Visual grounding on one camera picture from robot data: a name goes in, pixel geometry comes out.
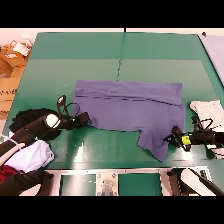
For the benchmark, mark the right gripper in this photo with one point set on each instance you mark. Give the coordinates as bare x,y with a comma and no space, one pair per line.
181,136

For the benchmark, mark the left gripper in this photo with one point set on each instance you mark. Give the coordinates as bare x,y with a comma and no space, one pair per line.
80,120

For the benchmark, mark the purple T-shirt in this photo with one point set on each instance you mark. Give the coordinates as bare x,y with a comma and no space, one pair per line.
133,108

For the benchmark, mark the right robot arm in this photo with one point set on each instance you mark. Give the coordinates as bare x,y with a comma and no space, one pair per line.
203,180

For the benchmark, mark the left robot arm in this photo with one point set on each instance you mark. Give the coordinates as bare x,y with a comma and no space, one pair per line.
30,131

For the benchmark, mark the white garment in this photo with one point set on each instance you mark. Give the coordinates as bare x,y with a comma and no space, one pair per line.
208,111

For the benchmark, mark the light blue garment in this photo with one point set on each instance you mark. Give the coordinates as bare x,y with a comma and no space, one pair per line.
31,155

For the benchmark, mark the brown cardboard box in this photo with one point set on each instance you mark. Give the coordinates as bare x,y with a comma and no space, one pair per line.
7,91
15,56

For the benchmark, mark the lilac garment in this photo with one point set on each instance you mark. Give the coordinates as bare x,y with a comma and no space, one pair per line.
215,55

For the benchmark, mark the red garment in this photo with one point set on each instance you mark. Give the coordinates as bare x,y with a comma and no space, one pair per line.
8,172

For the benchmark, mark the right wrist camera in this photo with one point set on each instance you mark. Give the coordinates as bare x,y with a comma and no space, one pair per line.
201,122

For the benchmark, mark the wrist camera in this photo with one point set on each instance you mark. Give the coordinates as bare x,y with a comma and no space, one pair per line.
201,122
62,101

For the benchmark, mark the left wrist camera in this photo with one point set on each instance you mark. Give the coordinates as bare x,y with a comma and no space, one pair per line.
62,101

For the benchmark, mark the silver frame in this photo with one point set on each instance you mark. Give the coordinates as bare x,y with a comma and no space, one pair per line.
106,181

